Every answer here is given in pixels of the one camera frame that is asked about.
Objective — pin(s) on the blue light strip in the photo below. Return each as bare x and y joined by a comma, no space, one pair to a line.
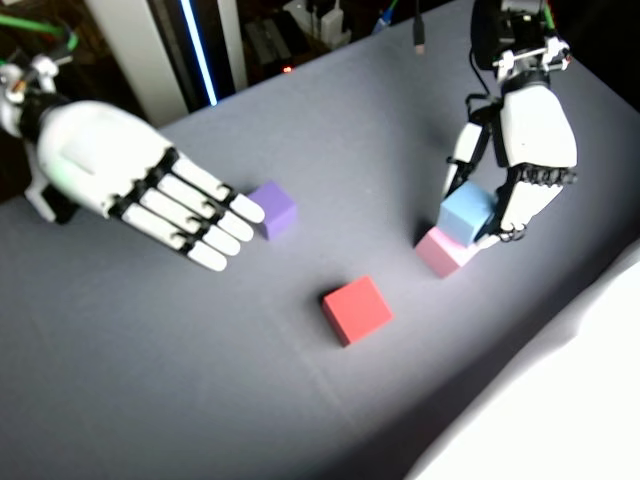
200,55

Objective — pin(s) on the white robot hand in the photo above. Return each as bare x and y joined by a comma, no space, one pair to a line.
95,150
537,130

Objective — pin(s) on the red cube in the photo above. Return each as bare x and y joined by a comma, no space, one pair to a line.
357,310

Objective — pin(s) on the small blue cube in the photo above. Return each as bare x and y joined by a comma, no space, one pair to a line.
465,212

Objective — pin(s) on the pink cube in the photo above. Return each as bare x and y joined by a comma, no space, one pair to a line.
440,255

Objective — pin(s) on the black power strip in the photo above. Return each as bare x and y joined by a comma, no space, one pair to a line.
267,40

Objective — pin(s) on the small purple cube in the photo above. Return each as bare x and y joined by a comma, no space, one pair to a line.
277,210

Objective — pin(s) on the white pillar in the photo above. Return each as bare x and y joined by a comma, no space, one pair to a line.
135,55

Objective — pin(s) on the grey table cloth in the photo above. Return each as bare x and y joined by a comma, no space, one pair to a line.
200,350

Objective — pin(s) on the white power adapter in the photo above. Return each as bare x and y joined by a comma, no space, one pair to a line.
332,25

